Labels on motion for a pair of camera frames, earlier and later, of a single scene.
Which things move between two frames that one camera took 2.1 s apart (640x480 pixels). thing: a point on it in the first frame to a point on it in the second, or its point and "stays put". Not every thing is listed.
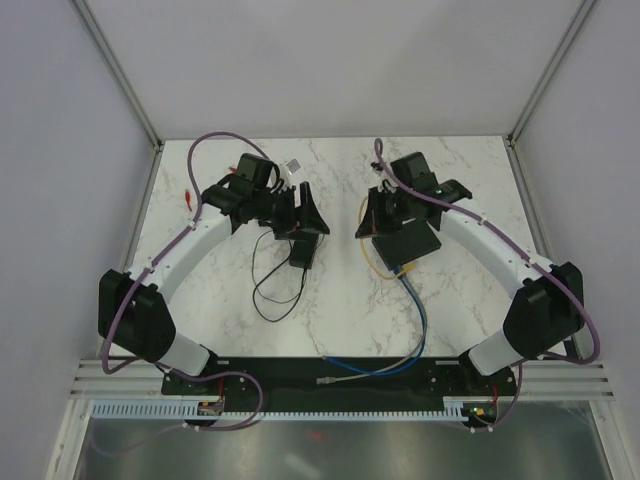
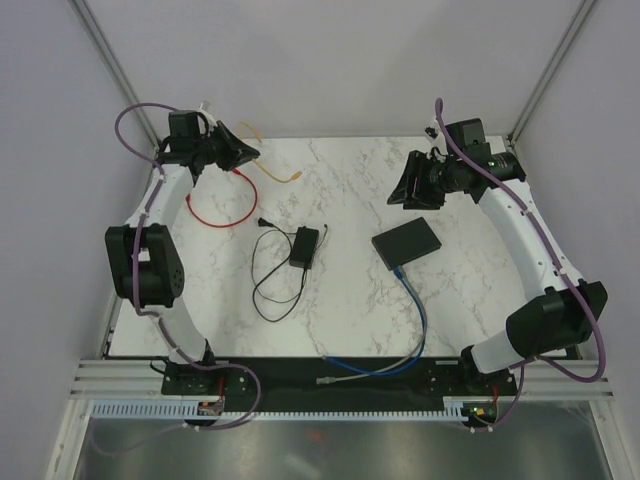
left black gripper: x=304 y=217 to x=238 y=153
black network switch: x=406 y=243 stays put
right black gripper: x=373 y=223 to x=421 y=199
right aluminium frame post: x=550 y=71 stays put
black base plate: x=271 y=385 stays put
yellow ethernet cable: x=407 y=267 to x=295 y=175
